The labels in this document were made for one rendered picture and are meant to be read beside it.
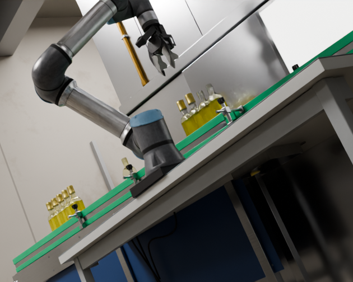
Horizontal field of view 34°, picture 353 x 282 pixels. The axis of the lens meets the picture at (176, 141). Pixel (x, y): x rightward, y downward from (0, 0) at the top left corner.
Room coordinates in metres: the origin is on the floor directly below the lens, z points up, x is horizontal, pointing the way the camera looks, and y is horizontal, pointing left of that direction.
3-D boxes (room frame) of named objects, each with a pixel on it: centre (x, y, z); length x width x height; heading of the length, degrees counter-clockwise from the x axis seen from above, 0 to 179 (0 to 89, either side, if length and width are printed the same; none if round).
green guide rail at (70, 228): (2.76, 0.46, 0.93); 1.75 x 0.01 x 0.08; 50
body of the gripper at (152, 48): (2.11, -0.10, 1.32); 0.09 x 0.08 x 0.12; 140
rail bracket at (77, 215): (2.83, 0.61, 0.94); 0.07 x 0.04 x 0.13; 140
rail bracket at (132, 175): (2.53, 0.26, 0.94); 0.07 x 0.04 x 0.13; 140
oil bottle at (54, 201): (3.18, 0.76, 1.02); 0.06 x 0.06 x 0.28; 50
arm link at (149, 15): (2.11, -0.09, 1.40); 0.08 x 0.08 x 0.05
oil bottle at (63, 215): (3.14, 0.72, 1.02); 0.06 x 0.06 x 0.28; 50
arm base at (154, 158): (1.94, 0.07, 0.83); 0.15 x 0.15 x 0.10
